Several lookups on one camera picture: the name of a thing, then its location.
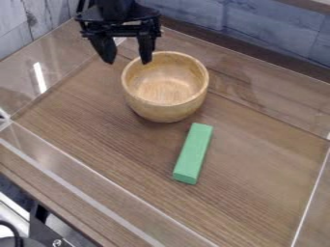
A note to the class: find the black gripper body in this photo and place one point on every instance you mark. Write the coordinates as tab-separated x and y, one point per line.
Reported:
118	19

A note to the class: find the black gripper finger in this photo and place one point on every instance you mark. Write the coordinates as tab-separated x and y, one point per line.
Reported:
146	48
104	47

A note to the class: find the green rectangular stick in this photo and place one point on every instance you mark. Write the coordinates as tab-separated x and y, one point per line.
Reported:
188	164

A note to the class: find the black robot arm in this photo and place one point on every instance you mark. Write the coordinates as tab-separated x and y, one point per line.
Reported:
108	19

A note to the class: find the wooden bowl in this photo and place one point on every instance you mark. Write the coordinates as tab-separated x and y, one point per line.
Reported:
166	90

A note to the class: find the clear acrylic corner bracket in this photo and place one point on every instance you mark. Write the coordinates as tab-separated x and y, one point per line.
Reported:
119	41

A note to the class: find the black table frame bracket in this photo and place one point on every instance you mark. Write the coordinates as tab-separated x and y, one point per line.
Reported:
49	230

